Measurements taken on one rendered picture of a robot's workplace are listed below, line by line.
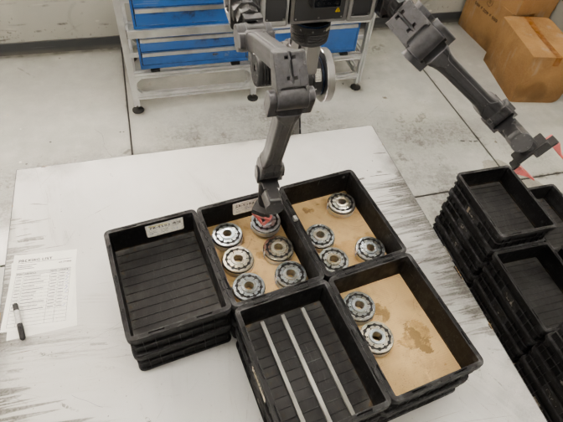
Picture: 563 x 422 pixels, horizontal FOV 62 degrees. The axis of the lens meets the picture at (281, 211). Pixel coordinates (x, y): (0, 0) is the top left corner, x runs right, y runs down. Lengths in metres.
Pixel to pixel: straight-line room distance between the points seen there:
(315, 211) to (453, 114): 2.29
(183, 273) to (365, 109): 2.40
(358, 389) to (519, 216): 1.40
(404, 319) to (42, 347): 1.14
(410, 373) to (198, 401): 0.63
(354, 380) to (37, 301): 1.06
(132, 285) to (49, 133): 2.07
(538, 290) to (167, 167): 1.75
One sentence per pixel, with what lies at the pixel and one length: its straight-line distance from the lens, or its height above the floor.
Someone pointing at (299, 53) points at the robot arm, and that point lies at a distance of 1.09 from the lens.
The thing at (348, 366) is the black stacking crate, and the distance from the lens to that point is 1.45.
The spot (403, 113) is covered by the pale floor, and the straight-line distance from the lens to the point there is 3.70.
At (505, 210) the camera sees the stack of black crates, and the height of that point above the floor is 0.49.
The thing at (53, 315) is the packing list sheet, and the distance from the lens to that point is 1.74.
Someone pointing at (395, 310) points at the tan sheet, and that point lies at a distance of 1.56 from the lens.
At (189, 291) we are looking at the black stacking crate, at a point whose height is 0.83.
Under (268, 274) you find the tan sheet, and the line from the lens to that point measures 1.55.
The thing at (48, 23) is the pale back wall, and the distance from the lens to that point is 4.19.
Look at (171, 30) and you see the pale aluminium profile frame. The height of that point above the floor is 0.60.
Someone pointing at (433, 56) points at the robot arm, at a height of 1.54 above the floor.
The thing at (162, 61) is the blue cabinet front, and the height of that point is 0.37.
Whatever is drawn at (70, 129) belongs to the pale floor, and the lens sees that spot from 3.48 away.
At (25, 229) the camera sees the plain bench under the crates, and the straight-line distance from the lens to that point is 1.99.
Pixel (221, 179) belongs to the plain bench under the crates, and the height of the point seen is 0.70.
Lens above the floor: 2.14
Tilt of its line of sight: 50 degrees down
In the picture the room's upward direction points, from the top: 6 degrees clockwise
